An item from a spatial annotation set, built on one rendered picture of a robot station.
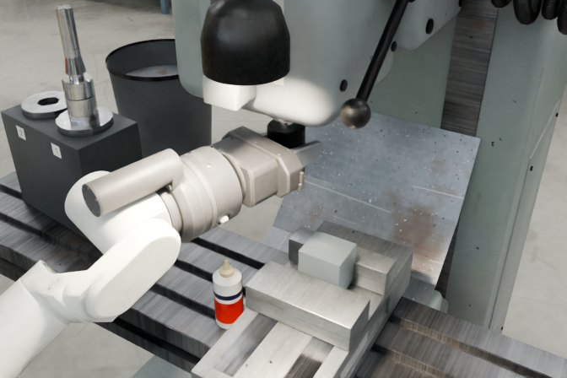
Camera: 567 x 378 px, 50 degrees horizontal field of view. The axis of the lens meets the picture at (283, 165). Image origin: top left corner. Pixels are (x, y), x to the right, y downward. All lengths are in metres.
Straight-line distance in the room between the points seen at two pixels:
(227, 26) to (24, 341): 0.34
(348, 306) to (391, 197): 0.37
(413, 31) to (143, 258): 0.40
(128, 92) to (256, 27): 2.22
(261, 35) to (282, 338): 0.43
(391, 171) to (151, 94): 1.67
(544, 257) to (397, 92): 1.75
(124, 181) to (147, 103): 2.06
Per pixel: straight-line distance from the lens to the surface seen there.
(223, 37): 0.47
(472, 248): 1.18
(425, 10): 0.74
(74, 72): 1.00
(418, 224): 1.08
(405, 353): 0.88
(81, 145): 0.99
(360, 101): 0.58
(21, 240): 1.13
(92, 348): 2.26
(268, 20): 0.47
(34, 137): 1.08
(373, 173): 1.11
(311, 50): 0.58
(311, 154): 0.74
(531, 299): 2.51
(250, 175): 0.67
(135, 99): 2.66
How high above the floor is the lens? 1.60
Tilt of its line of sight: 31 degrees down
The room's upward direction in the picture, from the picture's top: straight up
